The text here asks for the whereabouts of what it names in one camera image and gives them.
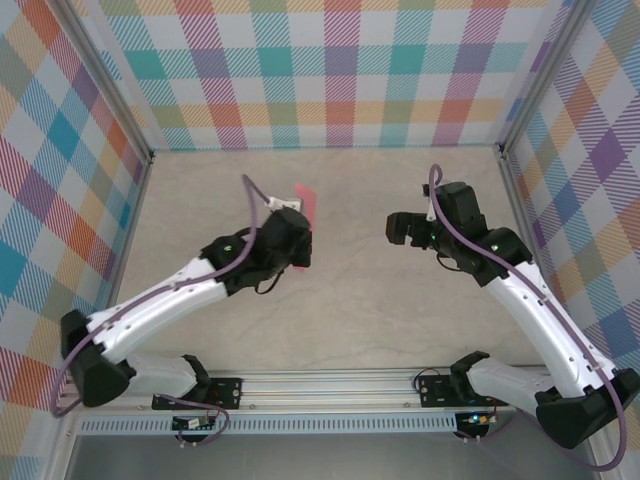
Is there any pink paper sheet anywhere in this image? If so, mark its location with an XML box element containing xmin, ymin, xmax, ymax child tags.
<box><xmin>293</xmin><ymin>182</ymin><xmax>319</xmax><ymax>274</ymax></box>

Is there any small circuit board with LED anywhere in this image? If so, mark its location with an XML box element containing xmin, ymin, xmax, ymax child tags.
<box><xmin>459</xmin><ymin>410</ymin><xmax>496</xmax><ymax>427</ymax></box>

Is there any grey metal panel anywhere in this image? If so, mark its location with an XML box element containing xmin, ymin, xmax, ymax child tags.
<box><xmin>64</xmin><ymin>432</ymin><xmax>601</xmax><ymax>480</ymax></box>

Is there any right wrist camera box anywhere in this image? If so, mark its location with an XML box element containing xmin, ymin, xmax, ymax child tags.
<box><xmin>421</xmin><ymin>182</ymin><xmax>442</xmax><ymax>222</ymax></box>

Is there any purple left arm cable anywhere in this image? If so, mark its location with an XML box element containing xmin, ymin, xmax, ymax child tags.
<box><xmin>49</xmin><ymin>173</ymin><xmax>274</xmax><ymax>449</ymax></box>

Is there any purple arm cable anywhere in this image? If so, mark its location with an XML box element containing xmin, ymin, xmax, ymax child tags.
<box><xmin>428</xmin><ymin>163</ymin><xmax>630</xmax><ymax>472</ymax></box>
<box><xmin>49</xmin><ymin>173</ymin><xmax>274</xmax><ymax>449</ymax></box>

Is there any thin black left wrist cable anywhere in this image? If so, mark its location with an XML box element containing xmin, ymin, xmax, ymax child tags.
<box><xmin>254</xmin><ymin>269</ymin><xmax>289</xmax><ymax>296</ymax></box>

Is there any aluminium side rail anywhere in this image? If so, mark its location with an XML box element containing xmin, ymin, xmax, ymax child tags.
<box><xmin>102</xmin><ymin>149</ymin><xmax>156</xmax><ymax>314</ymax></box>
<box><xmin>497</xmin><ymin>144</ymin><xmax>551</xmax><ymax>301</ymax></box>

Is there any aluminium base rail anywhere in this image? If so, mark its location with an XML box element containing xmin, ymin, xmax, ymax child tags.
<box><xmin>59</xmin><ymin>368</ymin><xmax>551</xmax><ymax>415</ymax></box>

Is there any aluminium corner post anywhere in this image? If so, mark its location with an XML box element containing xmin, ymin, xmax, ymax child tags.
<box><xmin>498</xmin><ymin>0</ymin><xmax>599</xmax><ymax>156</ymax></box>
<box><xmin>57</xmin><ymin>0</ymin><xmax>154</xmax><ymax>166</ymax></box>

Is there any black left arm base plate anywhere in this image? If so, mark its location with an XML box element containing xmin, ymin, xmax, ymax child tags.
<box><xmin>151</xmin><ymin>377</ymin><xmax>245</xmax><ymax>411</ymax></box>

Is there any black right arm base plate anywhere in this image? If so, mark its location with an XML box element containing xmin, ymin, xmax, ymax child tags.
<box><xmin>416</xmin><ymin>368</ymin><xmax>501</xmax><ymax>409</ymax></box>

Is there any perforated metal cable tray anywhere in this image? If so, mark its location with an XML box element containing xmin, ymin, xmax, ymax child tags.
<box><xmin>74</xmin><ymin>413</ymin><xmax>459</xmax><ymax>436</ymax></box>

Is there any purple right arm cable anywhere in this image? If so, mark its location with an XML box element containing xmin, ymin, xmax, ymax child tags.
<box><xmin>428</xmin><ymin>163</ymin><xmax>630</xmax><ymax>472</ymax></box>

